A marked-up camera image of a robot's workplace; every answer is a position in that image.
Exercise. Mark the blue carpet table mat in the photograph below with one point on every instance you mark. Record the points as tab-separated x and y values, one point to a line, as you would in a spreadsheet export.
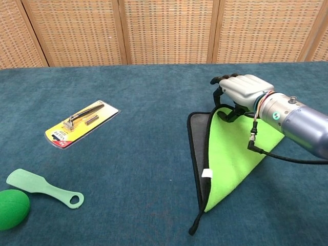
143	166

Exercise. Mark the mint green plastic shoehorn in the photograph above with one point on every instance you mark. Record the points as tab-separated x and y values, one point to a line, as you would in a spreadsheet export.
38	187

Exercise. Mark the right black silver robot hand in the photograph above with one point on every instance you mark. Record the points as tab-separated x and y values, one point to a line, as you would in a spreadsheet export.
243	88

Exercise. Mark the razor in yellow blister pack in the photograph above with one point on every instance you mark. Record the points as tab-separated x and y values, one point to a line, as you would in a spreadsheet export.
82	124

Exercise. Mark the green foam ball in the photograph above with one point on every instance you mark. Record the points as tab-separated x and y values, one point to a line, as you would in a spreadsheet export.
12	208

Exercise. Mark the grey cloth mat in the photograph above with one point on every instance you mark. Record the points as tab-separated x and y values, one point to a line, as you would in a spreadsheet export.
230	159

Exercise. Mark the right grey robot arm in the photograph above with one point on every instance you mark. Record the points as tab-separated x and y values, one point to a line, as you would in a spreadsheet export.
299	123

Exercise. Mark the bamboo folding screen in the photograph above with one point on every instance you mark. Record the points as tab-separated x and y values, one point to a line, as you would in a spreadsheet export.
164	30

